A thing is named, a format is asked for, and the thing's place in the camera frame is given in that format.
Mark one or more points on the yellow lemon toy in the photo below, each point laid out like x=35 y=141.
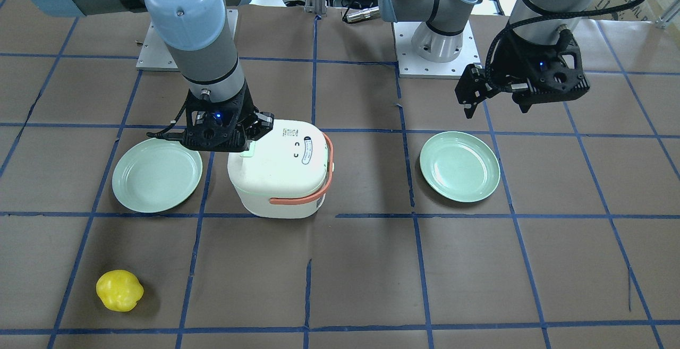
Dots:
x=119 y=290

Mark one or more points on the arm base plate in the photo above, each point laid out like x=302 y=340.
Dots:
x=159 y=51
x=424 y=54

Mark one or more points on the green plate far side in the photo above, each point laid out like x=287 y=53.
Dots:
x=459 y=166

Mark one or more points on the white rice cooker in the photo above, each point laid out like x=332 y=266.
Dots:
x=286 y=173

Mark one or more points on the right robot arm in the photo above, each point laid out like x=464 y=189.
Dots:
x=185 y=24

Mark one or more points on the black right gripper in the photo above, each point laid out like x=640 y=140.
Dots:
x=262 y=124

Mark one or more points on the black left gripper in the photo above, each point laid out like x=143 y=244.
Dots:
x=514 y=61

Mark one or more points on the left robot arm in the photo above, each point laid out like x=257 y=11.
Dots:
x=536 y=21

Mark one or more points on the green plate near lemon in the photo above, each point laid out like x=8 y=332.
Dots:
x=156 y=175

